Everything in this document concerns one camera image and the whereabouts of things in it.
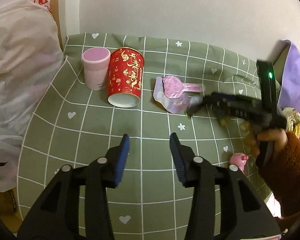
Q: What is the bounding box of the brown fuzzy sleeve forearm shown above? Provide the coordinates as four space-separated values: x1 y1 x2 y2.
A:
259 132 300 218

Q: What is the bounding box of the right hand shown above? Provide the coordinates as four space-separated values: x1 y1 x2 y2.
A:
241 121 288 160

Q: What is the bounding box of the pink pig toy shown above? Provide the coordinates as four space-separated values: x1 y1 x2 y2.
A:
229 152 249 172

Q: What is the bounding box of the purple pouch with pink lid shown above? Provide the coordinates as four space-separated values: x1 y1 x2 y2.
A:
153 76 205 114

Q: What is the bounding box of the green grid bed sheet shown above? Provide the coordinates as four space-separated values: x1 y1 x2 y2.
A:
18 33 260 239

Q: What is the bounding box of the red paper cup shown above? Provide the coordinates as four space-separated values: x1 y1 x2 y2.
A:
108 47 145 108

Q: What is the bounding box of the pink cylindrical container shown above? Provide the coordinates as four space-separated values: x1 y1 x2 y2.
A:
81 47 110 90

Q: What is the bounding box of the white plastic bag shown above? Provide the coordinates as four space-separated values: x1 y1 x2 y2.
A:
0 0 64 192

